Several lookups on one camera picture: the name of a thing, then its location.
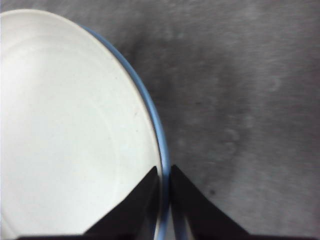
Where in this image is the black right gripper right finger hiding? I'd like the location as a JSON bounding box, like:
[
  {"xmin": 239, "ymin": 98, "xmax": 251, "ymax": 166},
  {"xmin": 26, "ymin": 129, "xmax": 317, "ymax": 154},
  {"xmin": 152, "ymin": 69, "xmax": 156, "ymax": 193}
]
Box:
[{"xmin": 169, "ymin": 164, "xmax": 320, "ymax": 240}]

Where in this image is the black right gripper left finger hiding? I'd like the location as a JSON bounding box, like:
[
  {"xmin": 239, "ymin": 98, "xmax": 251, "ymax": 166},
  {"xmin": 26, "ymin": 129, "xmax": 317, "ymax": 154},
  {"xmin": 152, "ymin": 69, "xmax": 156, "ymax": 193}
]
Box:
[{"xmin": 16, "ymin": 165, "xmax": 161, "ymax": 240}]

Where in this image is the blue round plate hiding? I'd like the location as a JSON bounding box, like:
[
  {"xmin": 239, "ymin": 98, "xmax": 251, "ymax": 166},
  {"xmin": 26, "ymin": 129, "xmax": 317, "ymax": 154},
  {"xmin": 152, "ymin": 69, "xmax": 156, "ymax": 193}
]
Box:
[{"xmin": 79, "ymin": 24, "xmax": 188, "ymax": 240}]

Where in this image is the white round plate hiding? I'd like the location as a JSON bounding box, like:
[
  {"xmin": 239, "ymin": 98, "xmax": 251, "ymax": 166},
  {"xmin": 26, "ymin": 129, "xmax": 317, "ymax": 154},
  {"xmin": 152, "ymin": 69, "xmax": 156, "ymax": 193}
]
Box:
[{"xmin": 0, "ymin": 9, "xmax": 162, "ymax": 237}]

